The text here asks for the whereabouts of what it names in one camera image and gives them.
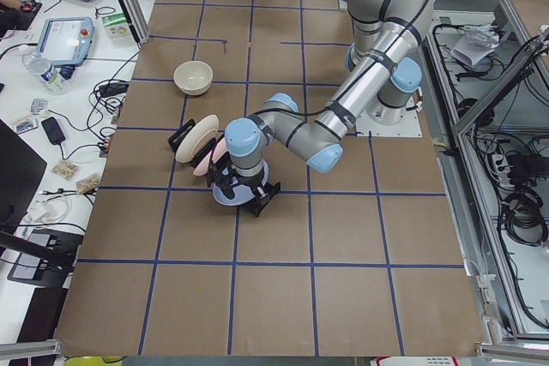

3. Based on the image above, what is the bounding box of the green white box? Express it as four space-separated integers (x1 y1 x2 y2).
101 13 131 39

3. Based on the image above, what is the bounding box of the black plate rack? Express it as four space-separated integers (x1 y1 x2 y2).
167 115 281 217

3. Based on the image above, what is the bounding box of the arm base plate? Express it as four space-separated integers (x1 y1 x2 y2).
355 94 423 138

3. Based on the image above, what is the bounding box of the cream bowl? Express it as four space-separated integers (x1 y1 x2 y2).
173 60 214 96

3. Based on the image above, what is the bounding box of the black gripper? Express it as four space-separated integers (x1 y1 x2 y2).
206 159 270 207

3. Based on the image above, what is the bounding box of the plastic water bottle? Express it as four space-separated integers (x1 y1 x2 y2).
21 51 66 95

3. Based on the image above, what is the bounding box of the blue plate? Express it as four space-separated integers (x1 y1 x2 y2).
208 160 270 207

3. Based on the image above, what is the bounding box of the cream plate in rack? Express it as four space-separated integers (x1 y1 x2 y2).
175 114 219 163

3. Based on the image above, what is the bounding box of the pink plate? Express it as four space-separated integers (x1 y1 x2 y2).
193 137 227 177

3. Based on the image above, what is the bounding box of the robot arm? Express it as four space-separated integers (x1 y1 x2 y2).
207 0 433 206

